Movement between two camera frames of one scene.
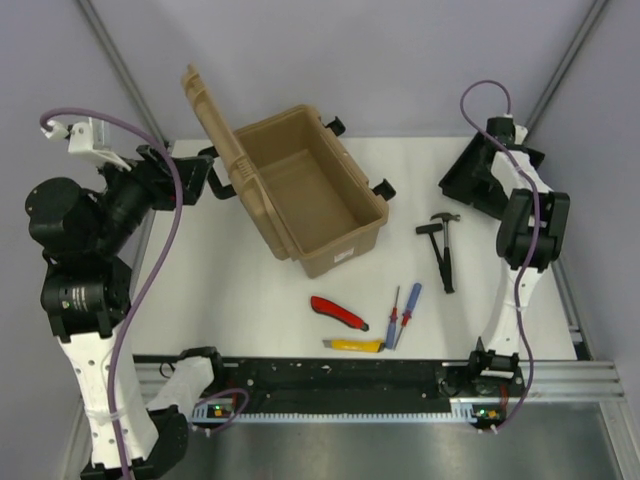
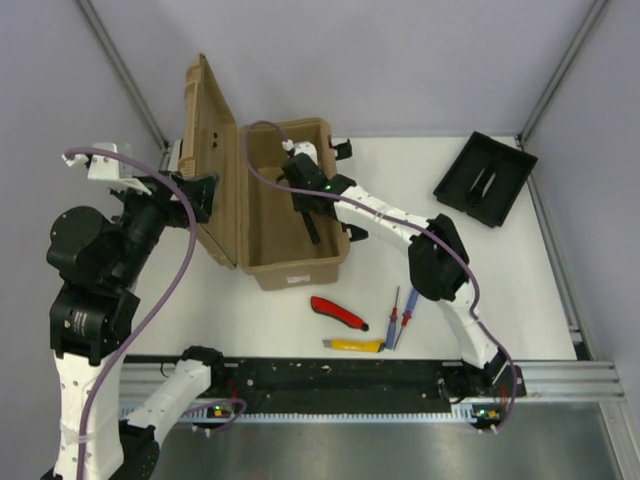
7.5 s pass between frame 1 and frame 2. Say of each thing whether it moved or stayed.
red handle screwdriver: stayed
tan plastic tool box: moved
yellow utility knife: stayed
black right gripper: moved
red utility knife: stayed
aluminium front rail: stayed
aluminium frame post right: stayed
